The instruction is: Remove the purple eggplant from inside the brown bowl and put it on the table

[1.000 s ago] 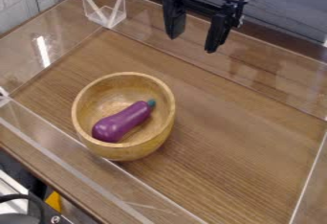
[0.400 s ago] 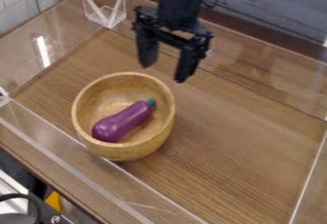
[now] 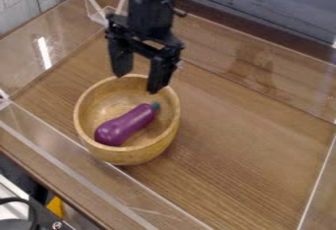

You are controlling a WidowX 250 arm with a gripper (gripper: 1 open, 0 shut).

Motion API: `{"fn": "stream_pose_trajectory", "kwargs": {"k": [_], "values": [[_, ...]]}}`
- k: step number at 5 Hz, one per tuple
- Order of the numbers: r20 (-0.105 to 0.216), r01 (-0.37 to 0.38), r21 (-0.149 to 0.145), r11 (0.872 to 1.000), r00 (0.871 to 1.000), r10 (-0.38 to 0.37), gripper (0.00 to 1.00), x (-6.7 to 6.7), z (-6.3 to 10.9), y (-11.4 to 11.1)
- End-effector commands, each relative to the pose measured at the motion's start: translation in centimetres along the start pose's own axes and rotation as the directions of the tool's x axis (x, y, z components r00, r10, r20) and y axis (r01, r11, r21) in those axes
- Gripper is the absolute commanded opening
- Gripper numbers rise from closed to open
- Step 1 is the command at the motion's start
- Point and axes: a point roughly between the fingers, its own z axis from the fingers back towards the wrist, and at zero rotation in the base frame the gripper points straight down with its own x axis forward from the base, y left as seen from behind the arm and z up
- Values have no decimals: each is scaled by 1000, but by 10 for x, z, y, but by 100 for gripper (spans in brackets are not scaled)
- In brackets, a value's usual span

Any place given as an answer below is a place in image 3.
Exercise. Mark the purple toy eggplant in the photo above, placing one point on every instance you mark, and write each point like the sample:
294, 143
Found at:
115, 131

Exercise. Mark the yellow black device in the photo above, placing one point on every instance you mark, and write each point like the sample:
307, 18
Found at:
46, 216

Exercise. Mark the brown wooden bowl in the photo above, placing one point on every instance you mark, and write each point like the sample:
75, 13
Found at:
111, 98

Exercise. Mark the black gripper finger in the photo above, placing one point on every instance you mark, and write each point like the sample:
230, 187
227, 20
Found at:
121, 57
162, 69

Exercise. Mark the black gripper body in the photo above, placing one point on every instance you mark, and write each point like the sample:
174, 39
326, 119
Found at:
146, 28

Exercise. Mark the clear acrylic corner bracket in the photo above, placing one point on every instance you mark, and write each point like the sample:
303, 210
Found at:
98, 13

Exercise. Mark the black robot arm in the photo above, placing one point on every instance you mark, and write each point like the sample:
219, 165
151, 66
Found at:
143, 32

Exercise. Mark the clear acrylic tray wall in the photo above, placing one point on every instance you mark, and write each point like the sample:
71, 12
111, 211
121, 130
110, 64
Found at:
258, 127

